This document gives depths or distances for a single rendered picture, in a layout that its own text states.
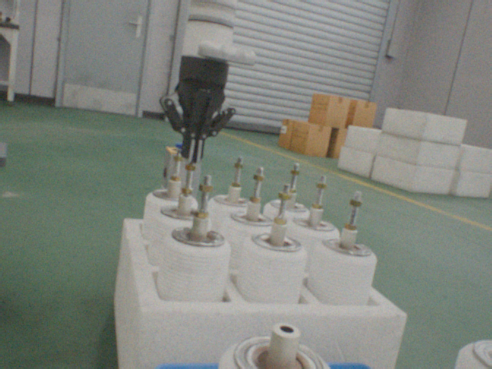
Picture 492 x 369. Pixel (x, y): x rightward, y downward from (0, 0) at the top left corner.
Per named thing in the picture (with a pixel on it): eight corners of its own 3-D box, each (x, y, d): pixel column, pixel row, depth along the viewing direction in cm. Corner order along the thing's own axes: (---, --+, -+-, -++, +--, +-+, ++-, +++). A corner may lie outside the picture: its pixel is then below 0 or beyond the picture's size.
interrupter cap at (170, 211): (214, 218, 78) (214, 214, 78) (188, 225, 72) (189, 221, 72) (178, 206, 82) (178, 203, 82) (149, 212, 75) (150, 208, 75)
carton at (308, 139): (326, 157, 461) (332, 127, 456) (304, 155, 451) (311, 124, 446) (309, 152, 488) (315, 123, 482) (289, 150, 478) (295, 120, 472)
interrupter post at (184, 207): (192, 216, 77) (195, 197, 77) (184, 218, 75) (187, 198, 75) (181, 212, 78) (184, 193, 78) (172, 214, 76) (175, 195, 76)
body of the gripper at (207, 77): (217, 59, 78) (209, 116, 79) (170, 50, 73) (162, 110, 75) (242, 61, 72) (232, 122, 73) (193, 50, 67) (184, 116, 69)
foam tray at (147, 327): (123, 439, 61) (140, 310, 57) (113, 301, 97) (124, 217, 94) (382, 422, 73) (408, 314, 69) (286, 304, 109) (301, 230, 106)
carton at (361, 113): (370, 132, 480) (377, 103, 474) (351, 129, 470) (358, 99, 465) (353, 129, 507) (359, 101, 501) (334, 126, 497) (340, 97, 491)
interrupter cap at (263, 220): (234, 211, 85) (235, 208, 85) (276, 220, 83) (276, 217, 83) (224, 221, 78) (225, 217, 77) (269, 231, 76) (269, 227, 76)
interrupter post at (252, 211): (245, 218, 82) (249, 200, 81) (259, 221, 81) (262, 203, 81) (242, 221, 80) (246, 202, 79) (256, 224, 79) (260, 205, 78)
